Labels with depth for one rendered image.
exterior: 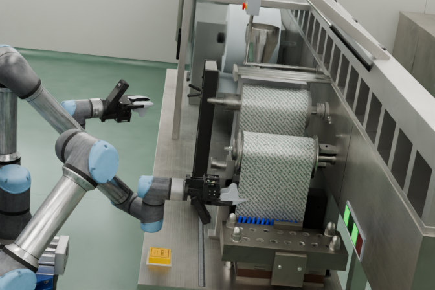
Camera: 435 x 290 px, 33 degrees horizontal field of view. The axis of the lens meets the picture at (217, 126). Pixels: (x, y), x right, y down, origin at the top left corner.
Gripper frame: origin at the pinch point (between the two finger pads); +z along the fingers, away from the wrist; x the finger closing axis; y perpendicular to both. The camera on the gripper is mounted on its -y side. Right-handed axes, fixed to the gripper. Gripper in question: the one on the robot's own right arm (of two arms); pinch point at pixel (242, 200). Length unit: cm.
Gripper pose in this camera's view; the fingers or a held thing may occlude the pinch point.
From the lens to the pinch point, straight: 249.8
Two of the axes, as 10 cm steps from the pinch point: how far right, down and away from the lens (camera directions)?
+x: -0.3, -3.4, 9.4
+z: 9.9, 0.9, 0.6
